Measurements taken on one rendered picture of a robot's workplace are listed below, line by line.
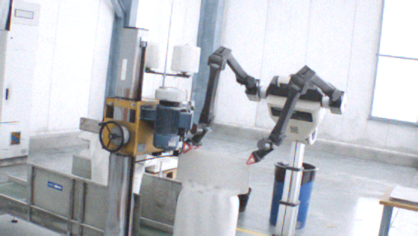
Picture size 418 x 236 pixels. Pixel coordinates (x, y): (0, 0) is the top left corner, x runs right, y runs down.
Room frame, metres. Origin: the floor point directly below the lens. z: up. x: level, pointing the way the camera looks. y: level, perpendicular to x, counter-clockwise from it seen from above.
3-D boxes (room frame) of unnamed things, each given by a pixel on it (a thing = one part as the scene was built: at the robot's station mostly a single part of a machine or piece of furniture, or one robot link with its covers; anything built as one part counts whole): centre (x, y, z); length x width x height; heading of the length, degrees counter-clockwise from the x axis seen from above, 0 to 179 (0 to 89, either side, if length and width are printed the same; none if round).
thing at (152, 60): (3.22, 0.35, 1.61); 0.15 x 0.14 x 0.17; 63
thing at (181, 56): (3.10, 0.12, 1.61); 0.17 x 0.17 x 0.17
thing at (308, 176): (5.28, -1.06, 0.32); 0.51 x 0.48 x 0.65; 153
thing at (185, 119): (2.96, 0.08, 1.25); 0.10 x 0.08 x 0.12; 178
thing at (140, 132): (3.10, 0.38, 1.18); 0.34 x 0.25 x 0.31; 153
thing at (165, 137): (2.97, 0.18, 1.21); 0.15 x 0.15 x 0.25
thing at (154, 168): (6.72, 0.51, 0.20); 0.67 x 0.43 x 0.15; 153
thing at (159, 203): (3.87, 0.54, 0.54); 1.05 x 0.02 x 0.41; 63
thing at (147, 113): (2.97, 0.27, 1.27); 0.12 x 0.09 x 0.09; 153
